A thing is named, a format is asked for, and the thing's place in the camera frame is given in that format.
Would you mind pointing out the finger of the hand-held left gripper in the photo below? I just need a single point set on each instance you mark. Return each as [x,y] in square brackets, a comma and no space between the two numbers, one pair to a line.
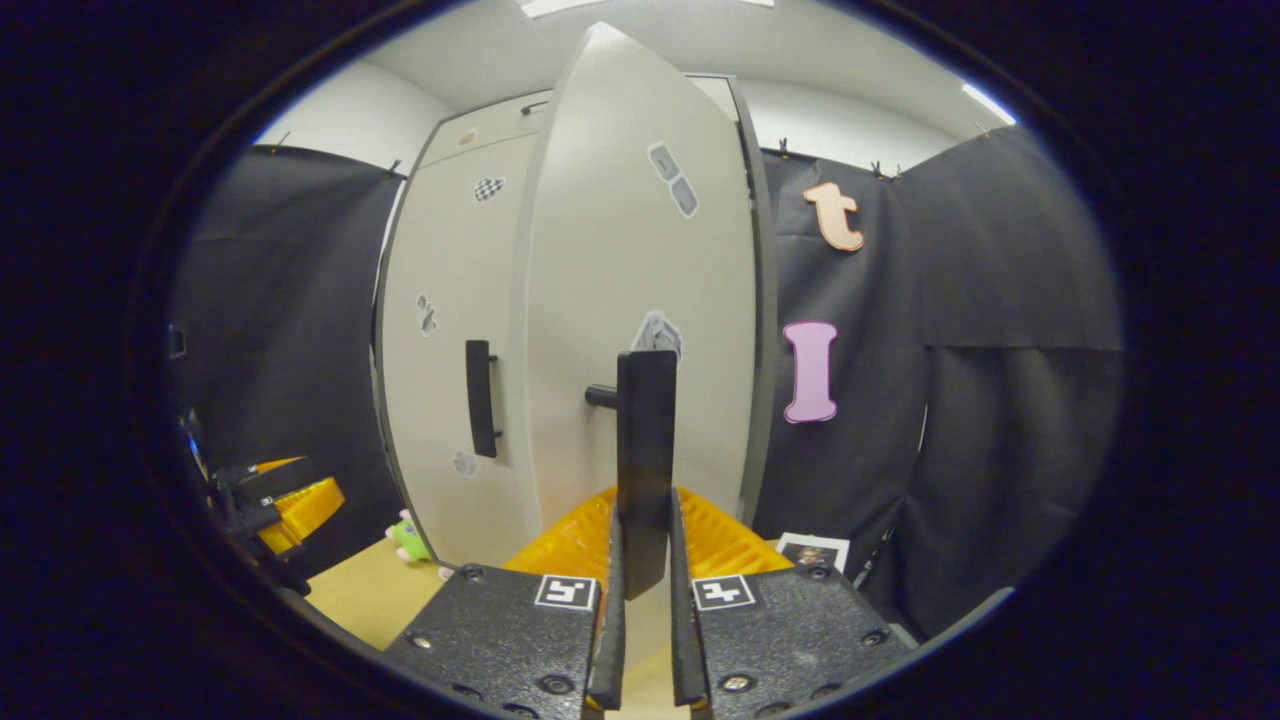
[305,510]
[270,480]

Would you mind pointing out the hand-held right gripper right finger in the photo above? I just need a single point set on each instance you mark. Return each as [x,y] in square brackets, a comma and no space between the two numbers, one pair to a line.
[780,640]

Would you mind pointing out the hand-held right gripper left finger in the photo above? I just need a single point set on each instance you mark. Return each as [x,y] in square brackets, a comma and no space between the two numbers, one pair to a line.
[520,640]

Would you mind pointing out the beige double-door shoe cabinet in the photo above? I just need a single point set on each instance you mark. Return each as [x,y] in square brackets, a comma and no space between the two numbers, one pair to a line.
[450,300]

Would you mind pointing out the beige cabinet door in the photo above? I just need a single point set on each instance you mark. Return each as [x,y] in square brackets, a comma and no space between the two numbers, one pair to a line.
[450,250]
[620,250]

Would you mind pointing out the white printed photo card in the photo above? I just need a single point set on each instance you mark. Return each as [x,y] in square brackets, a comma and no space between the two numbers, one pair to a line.
[812,551]

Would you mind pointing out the small green plush toy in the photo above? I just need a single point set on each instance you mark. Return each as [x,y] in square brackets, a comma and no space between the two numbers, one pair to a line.
[410,540]

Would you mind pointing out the black backdrop cloth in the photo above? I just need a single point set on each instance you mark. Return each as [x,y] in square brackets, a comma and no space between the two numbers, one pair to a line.
[990,400]
[290,320]

